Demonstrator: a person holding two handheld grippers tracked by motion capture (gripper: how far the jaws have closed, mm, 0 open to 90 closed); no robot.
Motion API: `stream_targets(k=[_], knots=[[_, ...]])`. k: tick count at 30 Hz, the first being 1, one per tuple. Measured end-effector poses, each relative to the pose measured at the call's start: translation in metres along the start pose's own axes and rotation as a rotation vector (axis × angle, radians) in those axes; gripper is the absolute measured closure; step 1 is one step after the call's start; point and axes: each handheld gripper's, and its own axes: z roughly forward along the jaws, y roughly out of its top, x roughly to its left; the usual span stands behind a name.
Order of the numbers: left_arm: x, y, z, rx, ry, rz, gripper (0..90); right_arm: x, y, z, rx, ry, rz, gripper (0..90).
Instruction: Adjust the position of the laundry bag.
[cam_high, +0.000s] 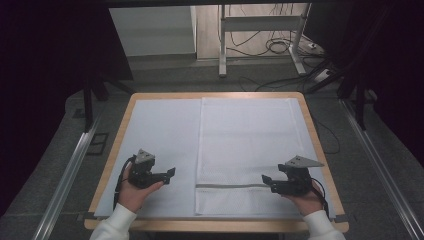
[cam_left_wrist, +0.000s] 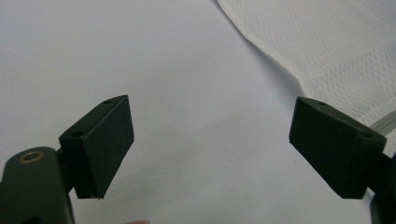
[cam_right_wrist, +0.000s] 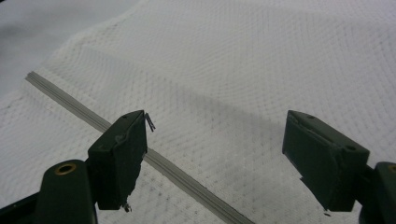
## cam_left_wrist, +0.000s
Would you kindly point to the pale blue table mat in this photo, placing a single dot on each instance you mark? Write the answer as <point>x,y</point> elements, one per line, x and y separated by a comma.
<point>174,56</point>

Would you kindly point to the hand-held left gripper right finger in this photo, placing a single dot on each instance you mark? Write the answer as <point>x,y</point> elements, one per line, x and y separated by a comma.
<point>333,146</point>

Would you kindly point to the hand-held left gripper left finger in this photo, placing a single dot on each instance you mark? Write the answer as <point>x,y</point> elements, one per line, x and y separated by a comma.
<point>102,146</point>

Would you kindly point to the white mesh garment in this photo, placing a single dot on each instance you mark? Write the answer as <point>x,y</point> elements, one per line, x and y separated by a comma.
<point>327,40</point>

